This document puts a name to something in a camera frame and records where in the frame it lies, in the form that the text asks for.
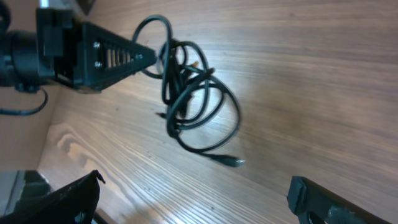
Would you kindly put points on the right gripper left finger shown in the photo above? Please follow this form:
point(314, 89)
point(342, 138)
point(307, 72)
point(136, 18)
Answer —
point(32, 200)

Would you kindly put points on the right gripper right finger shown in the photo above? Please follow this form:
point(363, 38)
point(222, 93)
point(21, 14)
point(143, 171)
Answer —
point(313, 204)

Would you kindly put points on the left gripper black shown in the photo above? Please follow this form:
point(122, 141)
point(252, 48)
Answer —
point(91, 62)

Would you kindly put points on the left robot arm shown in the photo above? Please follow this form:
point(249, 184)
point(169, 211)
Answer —
point(19, 55)

